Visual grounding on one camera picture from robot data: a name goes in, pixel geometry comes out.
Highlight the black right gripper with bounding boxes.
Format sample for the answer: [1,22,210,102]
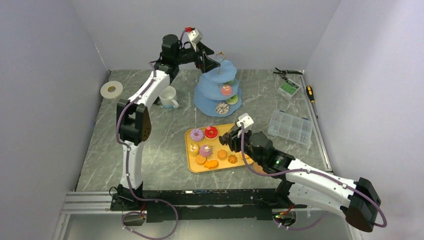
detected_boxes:
[224,126,264,166]

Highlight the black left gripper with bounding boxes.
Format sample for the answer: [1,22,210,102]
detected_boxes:
[175,42,221,74]

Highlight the red frosted donut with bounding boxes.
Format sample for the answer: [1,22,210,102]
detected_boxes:
[204,126,219,140]

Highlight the chocolate sprinkled donut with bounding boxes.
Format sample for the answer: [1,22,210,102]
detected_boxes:
[215,101,230,115]

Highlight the purple sprinkled donut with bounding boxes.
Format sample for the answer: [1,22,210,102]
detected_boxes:
[189,128,205,142]

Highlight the green frosted donut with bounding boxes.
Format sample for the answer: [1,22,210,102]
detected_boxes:
[225,94,239,105]

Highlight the blue three-tier cake stand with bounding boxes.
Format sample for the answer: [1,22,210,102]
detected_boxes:
[193,52,242,117]

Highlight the yellow cupcake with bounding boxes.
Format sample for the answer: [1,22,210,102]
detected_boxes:
[187,143,200,157]

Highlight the white and blue mug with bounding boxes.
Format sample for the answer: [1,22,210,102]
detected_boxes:
[158,86,180,109]

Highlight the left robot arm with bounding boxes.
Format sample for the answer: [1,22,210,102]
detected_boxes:
[115,28,220,210]

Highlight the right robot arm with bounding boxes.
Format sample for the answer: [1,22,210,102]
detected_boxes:
[218,123,388,233]

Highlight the orange flower cookie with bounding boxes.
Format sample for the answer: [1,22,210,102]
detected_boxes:
[217,149,228,160]

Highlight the orange striped round cookie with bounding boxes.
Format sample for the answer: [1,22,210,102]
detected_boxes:
[227,154,238,164]

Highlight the yellow serving tray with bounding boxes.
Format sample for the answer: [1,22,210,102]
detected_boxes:
[184,128,245,173]

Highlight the orange fish cookie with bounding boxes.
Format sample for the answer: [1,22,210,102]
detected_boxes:
[203,160,219,169]

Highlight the round brown cookie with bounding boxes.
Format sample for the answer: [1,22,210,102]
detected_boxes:
[194,154,207,165]

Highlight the left woven rattan coaster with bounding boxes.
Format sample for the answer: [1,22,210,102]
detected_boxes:
[252,162,266,174]

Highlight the clear plastic compartment box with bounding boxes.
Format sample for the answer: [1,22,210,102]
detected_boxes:
[267,110,313,146]

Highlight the green and white box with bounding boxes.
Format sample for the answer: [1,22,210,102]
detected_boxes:
[276,77,301,101]

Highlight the black pliers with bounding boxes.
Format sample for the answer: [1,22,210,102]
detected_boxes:
[272,67,304,79]

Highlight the yellow black screwdriver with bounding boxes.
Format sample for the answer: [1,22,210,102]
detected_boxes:
[306,85,319,119]

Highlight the white tape roll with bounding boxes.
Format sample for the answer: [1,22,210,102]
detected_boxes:
[100,80,124,100]

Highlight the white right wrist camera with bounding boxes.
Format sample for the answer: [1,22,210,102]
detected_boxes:
[235,113,254,132]

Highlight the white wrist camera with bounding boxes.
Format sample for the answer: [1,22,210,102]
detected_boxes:
[187,28,203,52]
[235,113,254,132]

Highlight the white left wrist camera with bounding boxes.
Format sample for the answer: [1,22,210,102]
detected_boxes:
[187,28,203,52]

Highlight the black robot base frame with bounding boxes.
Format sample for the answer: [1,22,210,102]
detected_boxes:
[110,186,306,223]

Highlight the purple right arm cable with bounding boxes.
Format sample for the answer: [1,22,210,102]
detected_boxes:
[239,123,388,232]

